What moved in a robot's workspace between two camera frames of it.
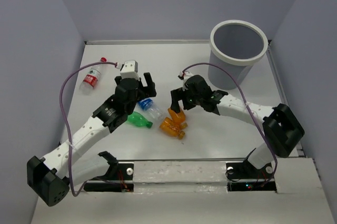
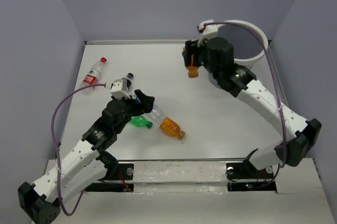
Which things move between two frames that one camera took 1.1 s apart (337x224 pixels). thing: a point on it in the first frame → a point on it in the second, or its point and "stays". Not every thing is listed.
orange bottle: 179,118 → 192,70
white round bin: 236,46 stays
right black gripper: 178,94 → 189,48
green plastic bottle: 139,119 stays
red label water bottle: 90,82 stays
